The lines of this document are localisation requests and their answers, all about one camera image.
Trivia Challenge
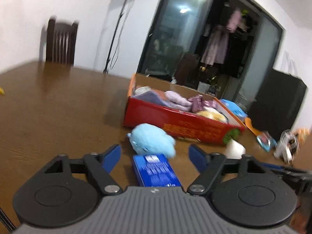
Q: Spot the white and yellow plush sheep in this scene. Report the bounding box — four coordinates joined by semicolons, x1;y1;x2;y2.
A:
196;107;229;124

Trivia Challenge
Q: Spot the light blue plush toy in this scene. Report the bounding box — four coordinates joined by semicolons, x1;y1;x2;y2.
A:
127;123;176;158

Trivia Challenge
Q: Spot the blue tissue pack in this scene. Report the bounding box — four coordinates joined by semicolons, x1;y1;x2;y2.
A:
132;154;181;187

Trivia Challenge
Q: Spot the pink satin cloth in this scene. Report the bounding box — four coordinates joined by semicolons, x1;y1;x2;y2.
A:
188;95;217;113

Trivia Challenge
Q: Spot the lavender fluffy headband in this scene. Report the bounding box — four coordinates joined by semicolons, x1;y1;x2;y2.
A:
164;91;192;112

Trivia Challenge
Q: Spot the translucent bag of soft items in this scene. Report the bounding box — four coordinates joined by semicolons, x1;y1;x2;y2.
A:
133;86;155;97

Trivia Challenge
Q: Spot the white foam roll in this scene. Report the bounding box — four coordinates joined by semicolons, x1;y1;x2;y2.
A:
224;139;246;159

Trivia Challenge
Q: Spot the teal snack packet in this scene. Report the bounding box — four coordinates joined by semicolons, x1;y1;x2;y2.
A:
256;132;277;152

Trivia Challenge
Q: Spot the red cardboard box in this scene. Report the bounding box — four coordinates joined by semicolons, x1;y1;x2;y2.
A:
123;74;246;145

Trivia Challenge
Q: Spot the orange envelope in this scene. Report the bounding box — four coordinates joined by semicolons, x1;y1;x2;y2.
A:
244;117;262;136

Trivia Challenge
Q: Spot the blue wet wipes pack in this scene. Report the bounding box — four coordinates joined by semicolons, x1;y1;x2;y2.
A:
221;99;247;123

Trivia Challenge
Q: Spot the black paper bag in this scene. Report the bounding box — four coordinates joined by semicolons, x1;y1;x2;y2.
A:
247;69;307;141

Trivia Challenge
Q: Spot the dark wooden chair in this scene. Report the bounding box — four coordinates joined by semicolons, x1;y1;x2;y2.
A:
45;17;78;66

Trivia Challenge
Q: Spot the hanging clothes rack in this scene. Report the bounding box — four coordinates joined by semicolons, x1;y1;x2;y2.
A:
201;7;249;66

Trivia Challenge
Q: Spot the studio light on stand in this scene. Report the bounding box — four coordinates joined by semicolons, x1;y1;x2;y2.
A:
103;0;136;74

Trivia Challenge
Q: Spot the white charger with cables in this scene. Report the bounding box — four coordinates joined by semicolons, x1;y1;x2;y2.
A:
273;130;300;165

